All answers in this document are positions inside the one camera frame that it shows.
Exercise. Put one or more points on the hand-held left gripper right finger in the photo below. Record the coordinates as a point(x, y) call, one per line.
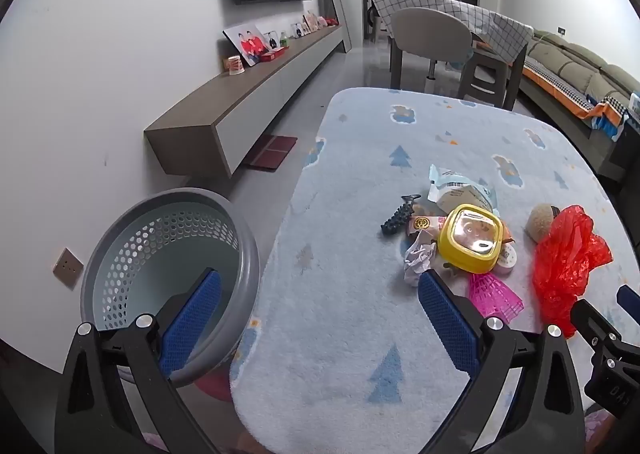
point(447, 324)

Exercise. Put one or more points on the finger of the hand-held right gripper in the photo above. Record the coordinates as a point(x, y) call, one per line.
point(592, 321)
point(630, 299)

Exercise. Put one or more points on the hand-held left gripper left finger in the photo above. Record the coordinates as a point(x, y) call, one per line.
point(192, 329)

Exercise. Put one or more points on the pink shuttlecock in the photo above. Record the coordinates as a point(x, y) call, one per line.
point(492, 296)

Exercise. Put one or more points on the red plastic bag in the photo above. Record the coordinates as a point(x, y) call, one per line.
point(565, 264)

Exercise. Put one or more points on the yellow plastic container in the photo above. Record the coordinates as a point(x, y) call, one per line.
point(450, 254)

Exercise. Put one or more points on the small white round cup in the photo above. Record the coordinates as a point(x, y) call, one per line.
point(506, 259)

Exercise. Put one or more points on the grey perforated waste basket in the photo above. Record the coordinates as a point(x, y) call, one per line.
point(150, 244)

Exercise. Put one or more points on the tan fuzzy ball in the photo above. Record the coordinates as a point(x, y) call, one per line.
point(540, 221)

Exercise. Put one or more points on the pink fluffy cloth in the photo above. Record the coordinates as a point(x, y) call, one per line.
point(597, 434)

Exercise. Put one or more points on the crumpled grey paper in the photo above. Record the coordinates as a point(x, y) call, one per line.
point(417, 261)

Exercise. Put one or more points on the pink snack wrapper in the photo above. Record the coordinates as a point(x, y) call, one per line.
point(422, 224)

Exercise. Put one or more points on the black knobbly toy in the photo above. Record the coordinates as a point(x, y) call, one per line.
point(395, 221)

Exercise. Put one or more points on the blue white plastic packaging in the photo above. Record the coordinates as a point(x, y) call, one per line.
point(460, 191)

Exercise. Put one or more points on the dark red floor scale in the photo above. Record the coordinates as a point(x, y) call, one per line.
point(270, 151)

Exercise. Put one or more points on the checkered orange-edged sofa cover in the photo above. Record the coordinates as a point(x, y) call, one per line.
point(565, 86)

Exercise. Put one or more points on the floating brown grey cabinet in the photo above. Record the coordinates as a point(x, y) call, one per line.
point(240, 98)

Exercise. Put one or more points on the green grey sofa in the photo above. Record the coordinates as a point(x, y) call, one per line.
point(575, 63)

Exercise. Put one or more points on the grey stool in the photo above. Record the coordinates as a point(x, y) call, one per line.
point(482, 78)

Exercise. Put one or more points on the orange patterned paper cup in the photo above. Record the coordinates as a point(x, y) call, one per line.
point(236, 65)

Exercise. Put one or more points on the red flat box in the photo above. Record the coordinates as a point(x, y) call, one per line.
point(275, 53)

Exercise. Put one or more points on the beige round-back chair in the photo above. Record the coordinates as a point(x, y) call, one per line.
point(430, 33)

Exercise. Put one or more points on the green bottle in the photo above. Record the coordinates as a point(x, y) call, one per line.
point(284, 41)

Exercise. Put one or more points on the checkered tablecloth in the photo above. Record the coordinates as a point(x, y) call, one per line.
point(450, 6)

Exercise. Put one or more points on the pink ornaments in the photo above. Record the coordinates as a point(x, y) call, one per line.
point(327, 21)

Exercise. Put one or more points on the brown wall socket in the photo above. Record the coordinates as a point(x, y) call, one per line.
point(68, 269)

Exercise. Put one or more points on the large photo frame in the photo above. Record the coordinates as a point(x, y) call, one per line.
point(247, 43)

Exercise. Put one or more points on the small photo frame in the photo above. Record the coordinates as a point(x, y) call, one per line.
point(271, 39)

